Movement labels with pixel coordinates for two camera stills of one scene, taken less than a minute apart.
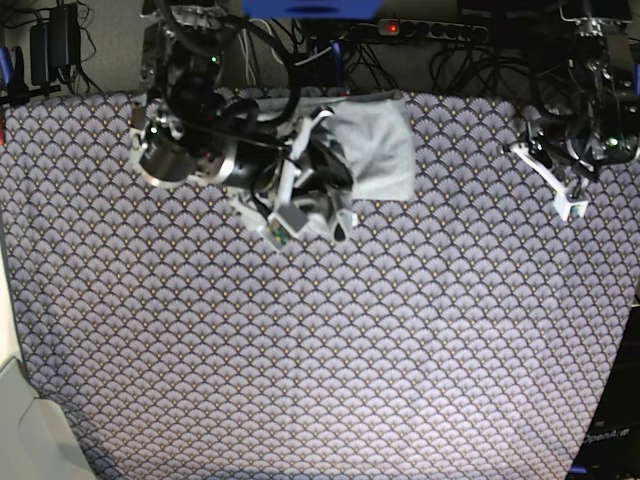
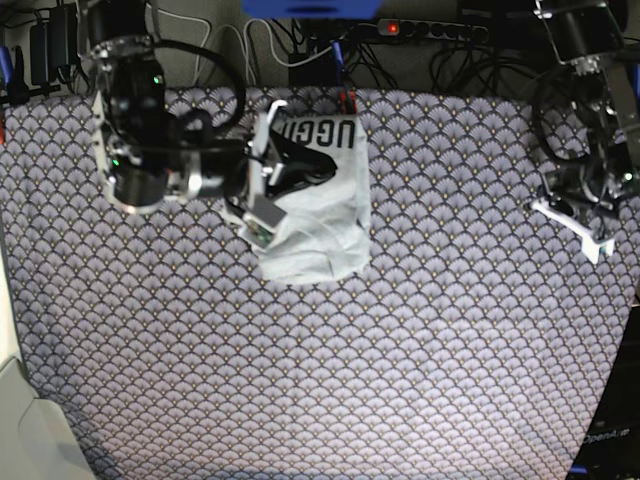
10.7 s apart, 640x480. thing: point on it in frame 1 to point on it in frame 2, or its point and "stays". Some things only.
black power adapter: [55, 44] stays
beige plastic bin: [36, 439] stays
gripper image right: [565, 142] to [585, 185]
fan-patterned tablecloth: [466, 334] stays
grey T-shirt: [374, 130] to [326, 231]
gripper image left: [310, 168] to [296, 166]
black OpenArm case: [611, 450] stays
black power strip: [453, 31] stays
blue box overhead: [312, 9] stays
